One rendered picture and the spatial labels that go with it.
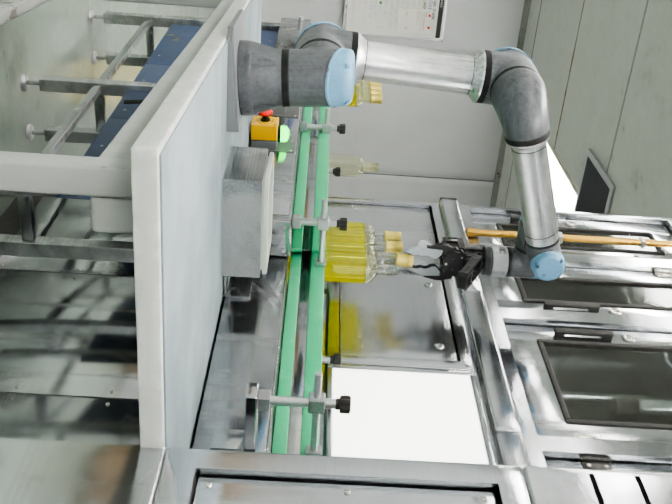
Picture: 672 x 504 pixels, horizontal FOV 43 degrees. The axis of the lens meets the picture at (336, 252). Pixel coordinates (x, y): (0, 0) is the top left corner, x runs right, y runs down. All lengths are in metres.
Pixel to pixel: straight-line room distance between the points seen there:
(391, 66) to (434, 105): 6.34
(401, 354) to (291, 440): 0.58
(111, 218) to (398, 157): 7.34
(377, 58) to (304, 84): 0.22
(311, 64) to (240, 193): 0.29
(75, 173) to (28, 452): 0.39
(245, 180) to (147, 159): 0.69
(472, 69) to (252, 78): 0.49
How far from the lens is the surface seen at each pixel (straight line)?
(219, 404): 1.55
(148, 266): 1.08
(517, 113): 1.84
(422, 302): 2.22
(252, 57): 1.75
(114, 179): 1.09
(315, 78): 1.74
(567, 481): 1.25
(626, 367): 2.23
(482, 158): 8.49
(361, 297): 2.22
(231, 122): 1.73
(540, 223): 1.97
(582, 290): 2.50
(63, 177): 1.11
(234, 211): 1.73
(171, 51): 3.22
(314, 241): 2.06
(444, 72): 1.91
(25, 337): 2.14
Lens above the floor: 0.93
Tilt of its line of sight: 2 degrees up
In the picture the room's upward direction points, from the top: 93 degrees clockwise
